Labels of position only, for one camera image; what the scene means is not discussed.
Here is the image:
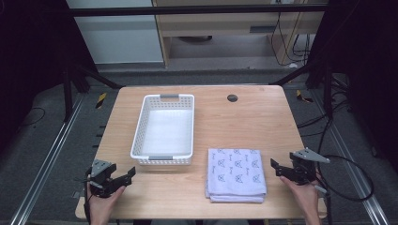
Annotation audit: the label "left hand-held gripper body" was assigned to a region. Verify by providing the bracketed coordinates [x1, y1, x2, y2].
[84, 158, 119, 199]

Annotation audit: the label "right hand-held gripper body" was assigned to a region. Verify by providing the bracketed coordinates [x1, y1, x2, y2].
[289, 147, 331, 186]

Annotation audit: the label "light purple towel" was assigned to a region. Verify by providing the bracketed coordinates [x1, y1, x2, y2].
[204, 147, 268, 204]

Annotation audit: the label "white plastic basket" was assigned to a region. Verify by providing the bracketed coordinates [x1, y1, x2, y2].
[130, 93, 196, 166]

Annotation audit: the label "person's right hand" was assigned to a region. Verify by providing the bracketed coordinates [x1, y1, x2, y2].
[279, 175, 321, 217]

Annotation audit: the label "person's left hand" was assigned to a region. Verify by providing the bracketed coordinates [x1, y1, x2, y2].
[87, 183, 127, 220]

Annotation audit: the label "yellow black striped tape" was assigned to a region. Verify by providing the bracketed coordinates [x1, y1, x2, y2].
[95, 92, 108, 110]
[296, 89, 314, 104]

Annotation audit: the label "black metal stand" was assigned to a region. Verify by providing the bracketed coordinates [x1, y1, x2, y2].
[269, 60, 334, 120]
[60, 62, 125, 124]

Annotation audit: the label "white cabinet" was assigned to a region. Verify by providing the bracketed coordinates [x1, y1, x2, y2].
[66, 0, 164, 65]

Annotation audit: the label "wooden desk cabinet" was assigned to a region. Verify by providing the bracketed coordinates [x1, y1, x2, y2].
[152, 0, 328, 68]

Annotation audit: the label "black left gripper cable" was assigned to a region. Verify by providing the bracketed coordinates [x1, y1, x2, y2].
[83, 174, 92, 225]

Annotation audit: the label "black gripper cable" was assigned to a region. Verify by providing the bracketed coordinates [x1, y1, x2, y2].
[83, 174, 92, 225]
[314, 154, 375, 225]

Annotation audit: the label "metal floor rail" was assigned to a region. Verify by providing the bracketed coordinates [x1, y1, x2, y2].
[8, 93, 86, 225]
[311, 90, 390, 225]

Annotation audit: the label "black floor cables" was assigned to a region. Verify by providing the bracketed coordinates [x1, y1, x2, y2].
[296, 74, 355, 155]

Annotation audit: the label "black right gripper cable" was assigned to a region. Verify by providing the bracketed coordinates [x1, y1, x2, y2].
[314, 154, 375, 225]

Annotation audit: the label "black hanging cables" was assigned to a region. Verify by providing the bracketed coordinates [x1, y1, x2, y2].
[269, 11, 313, 68]

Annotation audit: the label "black metal frame bar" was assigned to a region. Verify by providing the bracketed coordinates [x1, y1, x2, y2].
[67, 4, 329, 18]

